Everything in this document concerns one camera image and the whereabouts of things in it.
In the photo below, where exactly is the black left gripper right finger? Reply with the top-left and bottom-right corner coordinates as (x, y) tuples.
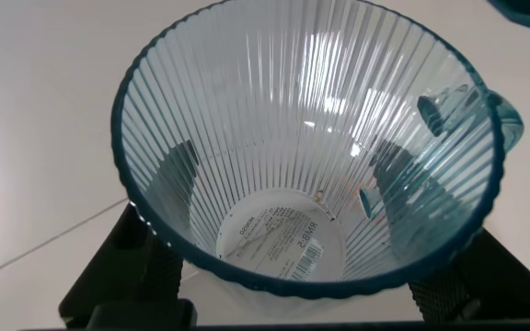
(369, 140), (530, 324)

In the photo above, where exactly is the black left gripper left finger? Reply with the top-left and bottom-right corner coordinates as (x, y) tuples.
(58, 140), (200, 329)

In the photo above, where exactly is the clear blue ribbed cup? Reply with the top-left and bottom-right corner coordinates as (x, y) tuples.
(110, 0), (525, 301)

